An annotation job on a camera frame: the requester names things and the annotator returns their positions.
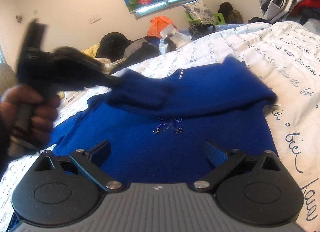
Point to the orange plastic bag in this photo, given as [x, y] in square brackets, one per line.
[158, 24]

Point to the blue knit sweater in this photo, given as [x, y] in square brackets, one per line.
[53, 194]

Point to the black fuzzy item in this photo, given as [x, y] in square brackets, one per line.
[199, 30]

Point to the left hand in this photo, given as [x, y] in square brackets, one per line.
[42, 115]

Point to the white script-print bedspread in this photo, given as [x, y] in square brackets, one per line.
[262, 72]

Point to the white wall switch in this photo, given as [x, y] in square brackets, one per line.
[94, 19]

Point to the yellow orange quilt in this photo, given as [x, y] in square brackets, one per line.
[91, 51]

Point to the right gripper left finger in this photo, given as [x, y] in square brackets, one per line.
[88, 163]

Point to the green plastic stool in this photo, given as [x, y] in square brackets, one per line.
[218, 17]

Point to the dark brown backpack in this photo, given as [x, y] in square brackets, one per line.
[230, 15]

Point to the clear plastic bag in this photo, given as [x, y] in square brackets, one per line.
[172, 40]

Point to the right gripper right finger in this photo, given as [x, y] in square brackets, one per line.
[224, 162]

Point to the floral cushion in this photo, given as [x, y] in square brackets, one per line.
[198, 12]

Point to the dark clothes heap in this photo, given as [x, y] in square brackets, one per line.
[140, 50]

